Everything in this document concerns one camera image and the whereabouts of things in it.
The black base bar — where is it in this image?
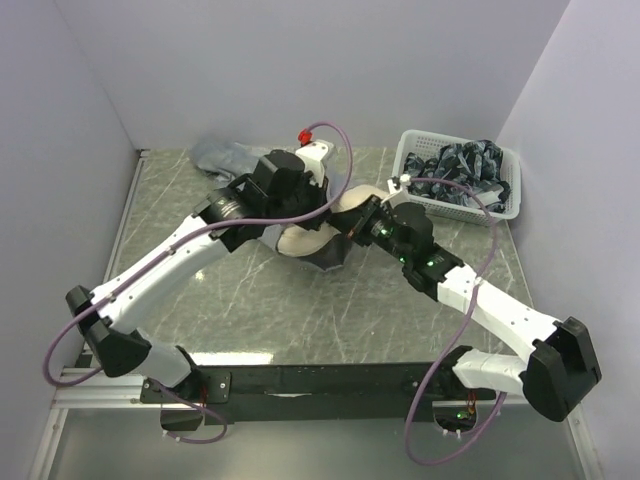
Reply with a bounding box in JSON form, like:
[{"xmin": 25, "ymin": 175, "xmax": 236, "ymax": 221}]
[{"xmin": 140, "ymin": 363, "xmax": 495, "ymax": 440}]

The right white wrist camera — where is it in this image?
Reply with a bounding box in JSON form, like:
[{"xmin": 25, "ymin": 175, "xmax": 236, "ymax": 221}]
[{"xmin": 385, "ymin": 174, "xmax": 412, "ymax": 203}]

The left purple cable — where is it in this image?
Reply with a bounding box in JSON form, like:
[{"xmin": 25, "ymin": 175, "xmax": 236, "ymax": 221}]
[{"xmin": 41, "ymin": 120, "xmax": 354, "ymax": 445}]

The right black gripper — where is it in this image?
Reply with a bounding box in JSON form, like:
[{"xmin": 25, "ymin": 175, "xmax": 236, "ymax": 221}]
[{"xmin": 330, "ymin": 195, "xmax": 411, "ymax": 264}]

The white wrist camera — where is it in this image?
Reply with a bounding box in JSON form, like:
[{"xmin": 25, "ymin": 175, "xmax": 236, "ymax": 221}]
[
  {"xmin": 385, "ymin": 174, "xmax": 412, "ymax": 203},
  {"xmin": 294, "ymin": 129, "xmax": 336, "ymax": 183}
]

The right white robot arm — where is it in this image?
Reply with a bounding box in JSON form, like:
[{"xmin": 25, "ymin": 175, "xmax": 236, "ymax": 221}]
[{"xmin": 329, "ymin": 195, "xmax": 602, "ymax": 422}]

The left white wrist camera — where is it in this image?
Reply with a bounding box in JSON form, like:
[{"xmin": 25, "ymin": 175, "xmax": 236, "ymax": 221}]
[{"xmin": 294, "ymin": 129, "xmax": 336, "ymax": 183}]

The dark patterned cloth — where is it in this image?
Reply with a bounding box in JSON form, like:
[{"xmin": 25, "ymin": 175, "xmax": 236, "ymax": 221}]
[{"xmin": 403, "ymin": 140, "xmax": 512, "ymax": 213}]

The cream white pillow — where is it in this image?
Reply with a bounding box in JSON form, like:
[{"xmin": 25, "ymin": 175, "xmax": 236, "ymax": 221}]
[{"xmin": 274, "ymin": 183, "xmax": 396, "ymax": 259}]

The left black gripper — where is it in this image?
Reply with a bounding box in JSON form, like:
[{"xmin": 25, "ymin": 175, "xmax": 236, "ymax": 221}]
[{"xmin": 267, "ymin": 170, "xmax": 334, "ymax": 233}]

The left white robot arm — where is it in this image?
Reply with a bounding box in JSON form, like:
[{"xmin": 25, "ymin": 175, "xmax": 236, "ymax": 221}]
[{"xmin": 65, "ymin": 141, "xmax": 336, "ymax": 402}]

